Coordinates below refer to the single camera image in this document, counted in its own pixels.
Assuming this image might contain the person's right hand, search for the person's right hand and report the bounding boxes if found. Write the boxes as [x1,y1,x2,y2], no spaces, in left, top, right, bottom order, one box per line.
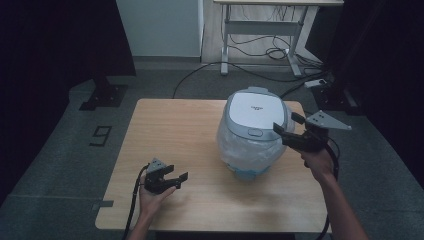
[299,142,336,184]

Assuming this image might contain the long black floor cable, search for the long black floor cable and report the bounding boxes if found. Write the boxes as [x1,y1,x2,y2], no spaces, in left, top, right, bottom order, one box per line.
[172,61,329,100]

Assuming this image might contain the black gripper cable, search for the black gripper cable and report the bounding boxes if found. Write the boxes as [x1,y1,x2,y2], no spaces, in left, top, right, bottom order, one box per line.
[314,136,342,240]
[121,163,151,240]

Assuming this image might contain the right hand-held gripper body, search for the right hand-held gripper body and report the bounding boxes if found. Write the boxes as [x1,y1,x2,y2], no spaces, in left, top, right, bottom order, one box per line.
[283,109,353,154]

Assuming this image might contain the white grey rice cooker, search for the white grey rice cooker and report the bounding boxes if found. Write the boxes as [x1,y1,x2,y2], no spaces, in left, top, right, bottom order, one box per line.
[216,86,297,183]

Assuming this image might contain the clear plastic bag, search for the clear plastic bag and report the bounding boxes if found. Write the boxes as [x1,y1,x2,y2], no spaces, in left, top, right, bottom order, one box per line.
[216,105,297,175]

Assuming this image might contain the black stand base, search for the black stand base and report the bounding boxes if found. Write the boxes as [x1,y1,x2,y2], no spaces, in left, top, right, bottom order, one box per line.
[311,81,364,117]
[79,76,129,112]

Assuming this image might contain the white power strip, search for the white power strip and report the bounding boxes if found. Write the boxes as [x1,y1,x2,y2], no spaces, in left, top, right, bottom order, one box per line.
[303,78,328,90]

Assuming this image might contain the person's left hand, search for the person's left hand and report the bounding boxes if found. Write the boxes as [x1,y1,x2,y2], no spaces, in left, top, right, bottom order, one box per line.
[138,176,177,218]

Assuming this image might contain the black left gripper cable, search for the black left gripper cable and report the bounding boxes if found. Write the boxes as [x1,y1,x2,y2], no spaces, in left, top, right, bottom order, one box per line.
[121,163,151,240]

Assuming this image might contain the grey tape strip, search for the grey tape strip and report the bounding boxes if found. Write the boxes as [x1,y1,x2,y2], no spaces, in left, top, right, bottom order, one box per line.
[92,199,115,211]

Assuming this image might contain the tangled black cables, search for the tangled black cables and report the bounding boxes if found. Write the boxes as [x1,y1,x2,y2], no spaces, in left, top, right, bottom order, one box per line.
[229,4,324,69]

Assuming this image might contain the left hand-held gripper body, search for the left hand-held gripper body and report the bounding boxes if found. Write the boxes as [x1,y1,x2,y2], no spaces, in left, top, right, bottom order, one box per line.
[143,157,174,195]

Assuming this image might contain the dark curtain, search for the dark curtain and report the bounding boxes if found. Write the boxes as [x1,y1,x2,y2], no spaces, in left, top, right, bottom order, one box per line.
[0,0,137,204]
[304,0,424,191]

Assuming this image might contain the white metal frame desk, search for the white metal frame desk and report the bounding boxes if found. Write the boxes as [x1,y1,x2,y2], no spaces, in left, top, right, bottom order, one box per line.
[213,0,345,78]

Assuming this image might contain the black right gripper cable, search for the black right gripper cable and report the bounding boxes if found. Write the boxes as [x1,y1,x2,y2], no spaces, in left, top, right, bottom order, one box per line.
[314,136,342,240]

